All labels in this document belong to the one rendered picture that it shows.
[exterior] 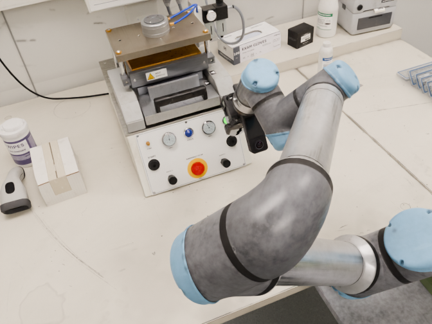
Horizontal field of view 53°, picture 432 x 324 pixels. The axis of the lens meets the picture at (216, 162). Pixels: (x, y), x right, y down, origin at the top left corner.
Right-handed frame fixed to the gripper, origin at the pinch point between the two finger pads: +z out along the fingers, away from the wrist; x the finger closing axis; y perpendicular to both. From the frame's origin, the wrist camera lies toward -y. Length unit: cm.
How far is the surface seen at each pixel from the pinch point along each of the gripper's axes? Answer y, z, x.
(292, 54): 33, 35, -44
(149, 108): 14.5, 0.0, 20.8
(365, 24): 36, 32, -77
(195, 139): 3.2, 4.7, 10.7
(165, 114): 11.1, -1.2, 17.2
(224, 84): 14.7, -1.7, -1.7
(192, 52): 26.5, -2.2, 4.1
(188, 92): 13.9, -4.9, 10.0
